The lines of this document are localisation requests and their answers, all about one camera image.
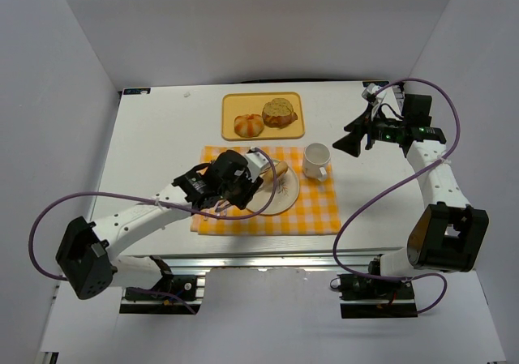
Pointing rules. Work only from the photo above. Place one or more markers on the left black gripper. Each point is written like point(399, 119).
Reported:
point(244, 191)

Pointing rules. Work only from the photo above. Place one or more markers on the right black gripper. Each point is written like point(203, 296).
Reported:
point(366, 132)

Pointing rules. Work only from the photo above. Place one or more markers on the glazed ring donut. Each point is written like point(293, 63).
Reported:
point(282, 169)

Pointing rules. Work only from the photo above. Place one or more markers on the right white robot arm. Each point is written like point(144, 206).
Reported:
point(450, 232)

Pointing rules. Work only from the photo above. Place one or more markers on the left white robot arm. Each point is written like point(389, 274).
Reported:
point(91, 253)

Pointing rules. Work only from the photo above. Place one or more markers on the sliced herb bread loaf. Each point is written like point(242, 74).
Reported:
point(278, 113)

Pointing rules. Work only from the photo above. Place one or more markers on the cream plate with sprig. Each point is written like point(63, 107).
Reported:
point(287, 192)

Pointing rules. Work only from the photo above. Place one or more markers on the white ceramic mug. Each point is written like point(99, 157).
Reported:
point(316, 157)

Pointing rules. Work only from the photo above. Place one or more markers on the orange striped round bun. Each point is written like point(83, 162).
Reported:
point(248, 125)

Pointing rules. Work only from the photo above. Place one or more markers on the blue corner sticker right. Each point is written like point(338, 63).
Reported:
point(377, 83)

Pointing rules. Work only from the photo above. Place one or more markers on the blue corner sticker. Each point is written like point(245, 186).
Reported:
point(377, 83)
point(136, 91)

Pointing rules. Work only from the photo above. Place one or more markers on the yellow checkered placemat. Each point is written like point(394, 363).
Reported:
point(315, 211)

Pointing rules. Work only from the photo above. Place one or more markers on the yellow plastic tray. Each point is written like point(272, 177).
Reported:
point(238, 104)

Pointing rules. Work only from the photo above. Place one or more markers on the blue corner sticker left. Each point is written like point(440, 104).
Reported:
point(136, 91)

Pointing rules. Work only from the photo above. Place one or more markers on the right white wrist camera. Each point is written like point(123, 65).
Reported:
point(375, 98)

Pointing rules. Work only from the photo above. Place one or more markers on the aluminium table edge rail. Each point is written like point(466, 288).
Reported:
point(308, 260)

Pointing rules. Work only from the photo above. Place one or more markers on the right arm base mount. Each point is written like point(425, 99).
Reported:
point(362, 298)

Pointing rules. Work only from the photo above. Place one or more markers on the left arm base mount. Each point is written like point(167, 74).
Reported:
point(178, 292)

